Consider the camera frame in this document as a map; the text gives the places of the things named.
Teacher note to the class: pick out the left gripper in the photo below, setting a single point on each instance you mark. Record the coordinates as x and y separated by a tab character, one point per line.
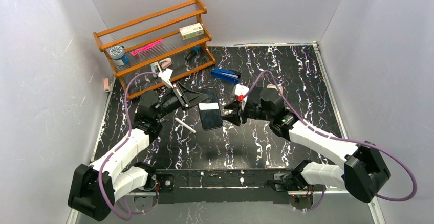
181	96

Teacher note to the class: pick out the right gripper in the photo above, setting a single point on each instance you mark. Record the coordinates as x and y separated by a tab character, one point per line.
239	109

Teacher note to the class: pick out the purple phone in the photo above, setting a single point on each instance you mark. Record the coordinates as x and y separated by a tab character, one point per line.
211	93

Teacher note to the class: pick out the black cased phone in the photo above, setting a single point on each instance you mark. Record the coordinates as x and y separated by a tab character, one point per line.
210	116

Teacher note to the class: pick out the pink phone case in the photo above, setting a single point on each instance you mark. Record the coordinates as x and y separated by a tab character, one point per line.
276	87

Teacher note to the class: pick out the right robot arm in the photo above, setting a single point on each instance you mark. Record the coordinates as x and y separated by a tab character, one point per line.
358	169

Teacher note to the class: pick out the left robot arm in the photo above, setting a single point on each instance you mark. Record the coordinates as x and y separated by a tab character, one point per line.
98	186

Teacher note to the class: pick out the white acrylic marker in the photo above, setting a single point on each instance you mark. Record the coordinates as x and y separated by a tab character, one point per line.
185	125

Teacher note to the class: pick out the blue stapler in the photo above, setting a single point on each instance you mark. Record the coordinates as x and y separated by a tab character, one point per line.
226	75

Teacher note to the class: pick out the orange wooden shelf rack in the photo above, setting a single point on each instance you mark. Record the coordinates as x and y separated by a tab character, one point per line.
164	25

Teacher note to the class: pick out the white red cardboard box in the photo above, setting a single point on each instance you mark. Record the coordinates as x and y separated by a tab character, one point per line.
191	31

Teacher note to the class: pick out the pink comb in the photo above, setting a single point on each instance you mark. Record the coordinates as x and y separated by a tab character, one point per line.
146	48

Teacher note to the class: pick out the blue lidded jar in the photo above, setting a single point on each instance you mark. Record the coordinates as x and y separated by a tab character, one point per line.
118	55

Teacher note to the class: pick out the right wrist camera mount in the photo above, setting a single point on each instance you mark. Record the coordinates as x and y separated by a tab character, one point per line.
240	92

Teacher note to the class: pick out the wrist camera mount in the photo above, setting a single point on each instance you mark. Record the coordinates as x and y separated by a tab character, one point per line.
165	77
240	92

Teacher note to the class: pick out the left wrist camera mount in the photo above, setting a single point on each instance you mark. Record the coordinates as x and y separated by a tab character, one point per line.
165	77

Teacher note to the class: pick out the pink eraser on wall edge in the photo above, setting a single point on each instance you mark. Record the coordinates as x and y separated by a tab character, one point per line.
107	85

